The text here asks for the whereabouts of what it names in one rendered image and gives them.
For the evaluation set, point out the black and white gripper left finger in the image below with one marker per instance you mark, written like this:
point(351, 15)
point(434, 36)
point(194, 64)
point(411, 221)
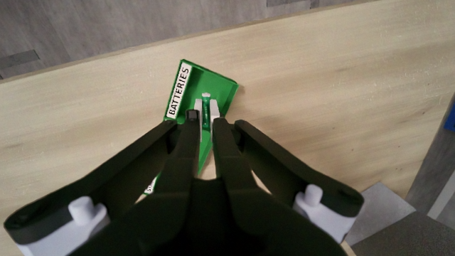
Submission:
point(58, 222)

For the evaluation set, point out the green battery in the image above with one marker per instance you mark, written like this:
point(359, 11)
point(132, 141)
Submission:
point(206, 109)

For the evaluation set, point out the green rack of labelled bins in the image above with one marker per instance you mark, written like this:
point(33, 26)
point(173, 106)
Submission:
point(190, 82)

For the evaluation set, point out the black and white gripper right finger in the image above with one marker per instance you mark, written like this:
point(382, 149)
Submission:
point(241, 148)

